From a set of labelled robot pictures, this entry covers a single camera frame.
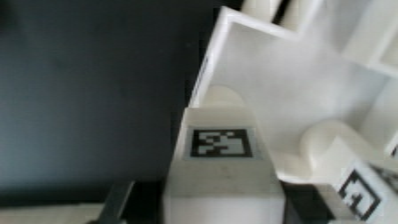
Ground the white chair leg block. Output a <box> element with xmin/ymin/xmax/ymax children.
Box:
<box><xmin>299</xmin><ymin>120</ymin><xmax>398</xmax><ymax>224</ymax></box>

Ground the white chair seat part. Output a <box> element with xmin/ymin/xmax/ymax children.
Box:
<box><xmin>189</xmin><ymin>0</ymin><xmax>398</xmax><ymax>182</ymax></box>

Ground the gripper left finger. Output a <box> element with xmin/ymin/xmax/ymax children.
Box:
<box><xmin>99</xmin><ymin>181</ymin><xmax>157</xmax><ymax>224</ymax></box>

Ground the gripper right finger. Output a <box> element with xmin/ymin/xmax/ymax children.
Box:
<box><xmin>282</xmin><ymin>182</ymin><xmax>335</xmax><ymax>224</ymax></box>

